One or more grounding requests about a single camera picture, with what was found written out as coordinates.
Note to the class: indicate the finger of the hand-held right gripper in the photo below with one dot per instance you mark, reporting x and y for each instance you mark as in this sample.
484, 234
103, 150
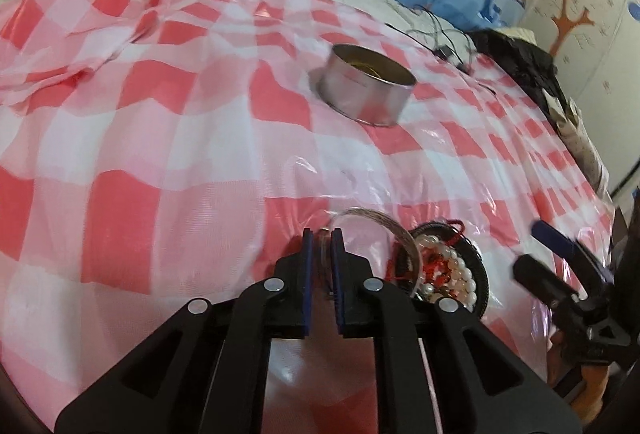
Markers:
552, 236
547, 284

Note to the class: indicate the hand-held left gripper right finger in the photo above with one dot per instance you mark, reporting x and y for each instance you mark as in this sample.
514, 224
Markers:
339, 264

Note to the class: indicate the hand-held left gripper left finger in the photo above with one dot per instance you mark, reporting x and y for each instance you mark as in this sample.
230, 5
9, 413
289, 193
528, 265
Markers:
307, 264

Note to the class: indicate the thin silver bangle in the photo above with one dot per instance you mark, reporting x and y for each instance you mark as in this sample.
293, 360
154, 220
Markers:
395, 226

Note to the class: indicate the round metal tin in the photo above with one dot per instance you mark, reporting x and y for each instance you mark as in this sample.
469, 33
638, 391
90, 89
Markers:
365, 99

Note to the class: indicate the person's right hand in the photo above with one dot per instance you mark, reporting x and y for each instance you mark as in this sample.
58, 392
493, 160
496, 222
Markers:
590, 389

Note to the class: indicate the beige printed cloth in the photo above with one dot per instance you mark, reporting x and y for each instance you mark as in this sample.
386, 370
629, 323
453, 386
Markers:
582, 144

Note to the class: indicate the black jacket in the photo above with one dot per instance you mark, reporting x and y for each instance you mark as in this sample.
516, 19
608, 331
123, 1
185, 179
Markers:
525, 64

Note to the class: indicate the red white checked plastic tablecloth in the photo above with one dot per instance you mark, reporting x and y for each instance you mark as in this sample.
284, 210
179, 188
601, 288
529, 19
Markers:
175, 139

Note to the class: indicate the orange tree wall sticker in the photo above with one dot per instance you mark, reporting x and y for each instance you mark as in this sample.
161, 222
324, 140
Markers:
567, 19

